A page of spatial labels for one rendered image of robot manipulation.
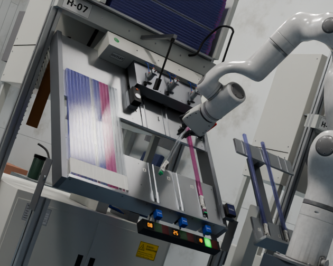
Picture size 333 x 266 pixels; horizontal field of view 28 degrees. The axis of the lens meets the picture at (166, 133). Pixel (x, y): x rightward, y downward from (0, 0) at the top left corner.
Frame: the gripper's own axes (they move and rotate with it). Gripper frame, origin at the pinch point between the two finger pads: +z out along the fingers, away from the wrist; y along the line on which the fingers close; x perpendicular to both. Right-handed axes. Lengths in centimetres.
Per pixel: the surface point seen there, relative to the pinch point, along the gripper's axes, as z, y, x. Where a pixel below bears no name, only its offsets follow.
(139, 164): 4.9, 5.8, 23.1
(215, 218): 4.0, -29.4, 17.3
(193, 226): 5.3, -23.7, 26.6
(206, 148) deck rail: 8.9, -13.9, -12.7
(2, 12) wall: 628, 209, -596
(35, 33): 32, 68, -15
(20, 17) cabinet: 572, 175, -559
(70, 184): 2, 21, 53
